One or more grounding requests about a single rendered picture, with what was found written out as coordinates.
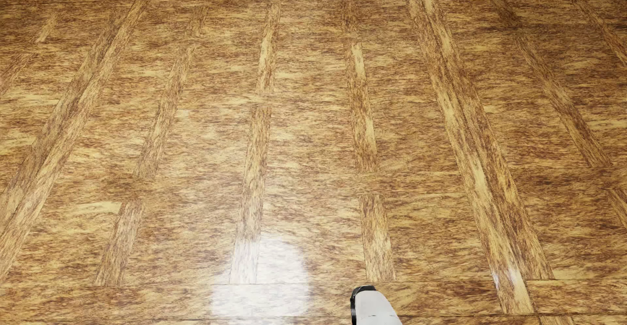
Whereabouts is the white right robot foot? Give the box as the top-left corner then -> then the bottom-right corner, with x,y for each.
349,285 -> 403,325

